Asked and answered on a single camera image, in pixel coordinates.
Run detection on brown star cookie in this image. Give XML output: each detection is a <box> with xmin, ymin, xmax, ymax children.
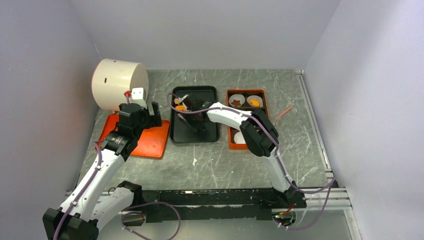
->
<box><xmin>230</xmin><ymin>99</ymin><xmax>243</xmax><ymax>108</ymax></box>

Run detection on orange fish cookie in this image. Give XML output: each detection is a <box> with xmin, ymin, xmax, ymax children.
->
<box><xmin>249</xmin><ymin>98</ymin><xmax>262</xmax><ymax>108</ymax></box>
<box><xmin>175</xmin><ymin>105</ymin><xmax>186</xmax><ymax>112</ymax></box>

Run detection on pink handled metal tongs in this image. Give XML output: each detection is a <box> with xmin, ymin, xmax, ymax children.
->
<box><xmin>177</xmin><ymin>113</ymin><xmax>198</xmax><ymax>132</ymax></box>

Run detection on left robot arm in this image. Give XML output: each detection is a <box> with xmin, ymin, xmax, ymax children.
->
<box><xmin>42</xmin><ymin>101</ymin><xmax>162</xmax><ymax>240</ymax></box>

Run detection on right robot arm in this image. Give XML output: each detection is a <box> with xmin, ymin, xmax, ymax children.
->
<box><xmin>173</xmin><ymin>95</ymin><xmax>297</xmax><ymax>208</ymax></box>

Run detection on black baking tray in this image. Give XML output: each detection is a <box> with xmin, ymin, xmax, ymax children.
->
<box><xmin>169</xmin><ymin>85</ymin><xmax>220</xmax><ymax>144</ymax></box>

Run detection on orange box lid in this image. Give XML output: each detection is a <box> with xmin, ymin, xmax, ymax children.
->
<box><xmin>98</xmin><ymin>114</ymin><xmax>170</xmax><ymax>159</ymax></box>

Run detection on white paper cup front-left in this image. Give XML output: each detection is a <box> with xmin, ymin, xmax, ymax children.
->
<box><xmin>233</xmin><ymin>131</ymin><xmax>246</xmax><ymax>145</ymax></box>

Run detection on white paper cup back-left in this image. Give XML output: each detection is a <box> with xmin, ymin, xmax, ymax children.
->
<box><xmin>228</xmin><ymin>94</ymin><xmax>246</xmax><ymax>107</ymax></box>

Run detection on white cylindrical drum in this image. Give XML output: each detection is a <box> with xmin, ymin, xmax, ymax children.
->
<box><xmin>91</xmin><ymin>58</ymin><xmax>150</xmax><ymax>112</ymax></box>

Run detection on orange cookie box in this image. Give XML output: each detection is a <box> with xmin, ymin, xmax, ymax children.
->
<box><xmin>226</xmin><ymin>89</ymin><xmax>268</xmax><ymax>151</ymax></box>

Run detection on white paper cup back-right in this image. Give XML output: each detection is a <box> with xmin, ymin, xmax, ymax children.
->
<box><xmin>246</xmin><ymin>95</ymin><xmax>264</xmax><ymax>108</ymax></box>

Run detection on pink stick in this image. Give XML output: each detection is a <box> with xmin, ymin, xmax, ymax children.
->
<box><xmin>274</xmin><ymin>105</ymin><xmax>293</xmax><ymax>121</ymax></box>

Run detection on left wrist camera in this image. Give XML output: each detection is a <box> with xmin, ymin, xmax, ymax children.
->
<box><xmin>129</xmin><ymin>87</ymin><xmax>147</xmax><ymax>109</ymax></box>

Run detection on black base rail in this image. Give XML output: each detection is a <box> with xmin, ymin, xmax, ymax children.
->
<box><xmin>131</xmin><ymin>187</ymin><xmax>307</xmax><ymax>223</ymax></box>

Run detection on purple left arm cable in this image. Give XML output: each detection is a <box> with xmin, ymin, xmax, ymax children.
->
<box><xmin>52</xmin><ymin>92</ymin><xmax>182</xmax><ymax>240</ymax></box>

